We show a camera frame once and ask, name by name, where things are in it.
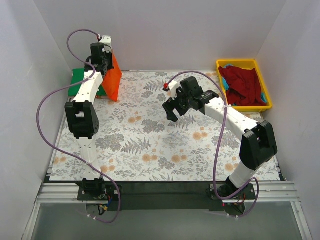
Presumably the orange t shirt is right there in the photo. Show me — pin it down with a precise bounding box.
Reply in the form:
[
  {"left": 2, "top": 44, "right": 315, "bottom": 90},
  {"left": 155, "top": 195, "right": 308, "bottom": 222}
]
[{"left": 101, "top": 53, "right": 122, "bottom": 102}]

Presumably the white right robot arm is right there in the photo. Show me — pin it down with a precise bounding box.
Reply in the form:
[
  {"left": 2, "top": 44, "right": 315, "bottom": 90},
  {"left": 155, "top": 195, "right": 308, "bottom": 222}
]
[{"left": 162, "top": 76, "right": 278, "bottom": 200}]

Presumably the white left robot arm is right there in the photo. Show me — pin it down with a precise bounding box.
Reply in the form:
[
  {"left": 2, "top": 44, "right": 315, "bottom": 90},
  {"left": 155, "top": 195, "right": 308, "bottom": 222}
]
[{"left": 65, "top": 41, "right": 113, "bottom": 200}]

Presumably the folded green t shirt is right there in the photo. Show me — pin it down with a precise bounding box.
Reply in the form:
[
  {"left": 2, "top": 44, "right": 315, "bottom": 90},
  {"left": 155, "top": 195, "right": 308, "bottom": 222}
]
[{"left": 68, "top": 68, "right": 107, "bottom": 98}]

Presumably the dark red t shirt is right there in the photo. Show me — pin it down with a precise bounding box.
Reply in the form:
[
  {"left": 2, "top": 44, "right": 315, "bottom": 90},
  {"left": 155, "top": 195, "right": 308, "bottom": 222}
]
[{"left": 218, "top": 66, "right": 263, "bottom": 107}]

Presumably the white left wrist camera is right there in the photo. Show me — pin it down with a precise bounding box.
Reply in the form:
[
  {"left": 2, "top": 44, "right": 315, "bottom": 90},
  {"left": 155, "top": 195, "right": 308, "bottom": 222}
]
[{"left": 98, "top": 35, "right": 113, "bottom": 53}]

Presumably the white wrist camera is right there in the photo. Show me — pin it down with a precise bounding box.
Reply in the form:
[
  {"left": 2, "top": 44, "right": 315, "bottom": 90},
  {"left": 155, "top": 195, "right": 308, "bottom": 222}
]
[
  {"left": 163, "top": 80, "right": 180, "bottom": 100},
  {"left": 98, "top": 35, "right": 113, "bottom": 53}
]

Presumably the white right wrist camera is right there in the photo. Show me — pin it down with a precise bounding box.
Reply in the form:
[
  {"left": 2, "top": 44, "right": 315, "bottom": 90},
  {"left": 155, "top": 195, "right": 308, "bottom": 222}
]
[{"left": 163, "top": 80, "right": 180, "bottom": 100}]

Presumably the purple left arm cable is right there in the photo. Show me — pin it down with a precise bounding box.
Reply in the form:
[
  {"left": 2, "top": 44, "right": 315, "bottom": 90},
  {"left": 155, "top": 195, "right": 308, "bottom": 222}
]
[{"left": 36, "top": 29, "right": 121, "bottom": 224}]

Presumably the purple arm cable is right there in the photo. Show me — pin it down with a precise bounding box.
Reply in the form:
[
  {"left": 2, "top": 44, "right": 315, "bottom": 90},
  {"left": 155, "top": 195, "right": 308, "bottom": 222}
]
[
  {"left": 163, "top": 70, "right": 260, "bottom": 219},
  {"left": 36, "top": 29, "right": 121, "bottom": 224}
]

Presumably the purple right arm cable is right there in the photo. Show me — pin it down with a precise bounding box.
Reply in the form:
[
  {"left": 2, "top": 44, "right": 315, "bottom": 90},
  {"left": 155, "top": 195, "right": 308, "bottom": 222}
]
[{"left": 163, "top": 70, "right": 260, "bottom": 219}]

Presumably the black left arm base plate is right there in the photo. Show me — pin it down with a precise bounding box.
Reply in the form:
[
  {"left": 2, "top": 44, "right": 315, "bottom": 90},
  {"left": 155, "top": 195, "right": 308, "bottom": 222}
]
[{"left": 76, "top": 183, "right": 122, "bottom": 201}]

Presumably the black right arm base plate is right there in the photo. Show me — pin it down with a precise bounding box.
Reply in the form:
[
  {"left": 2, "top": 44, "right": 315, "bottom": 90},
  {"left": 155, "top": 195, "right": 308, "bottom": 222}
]
[{"left": 204, "top": 183, "right": 257, "bottom": 201}]

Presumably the aluminium frame rail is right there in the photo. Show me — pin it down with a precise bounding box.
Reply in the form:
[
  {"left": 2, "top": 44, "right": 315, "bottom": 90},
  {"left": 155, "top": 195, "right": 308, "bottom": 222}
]
[{"left": 23, "top": 181, "right": 312, "bottom": 240}]

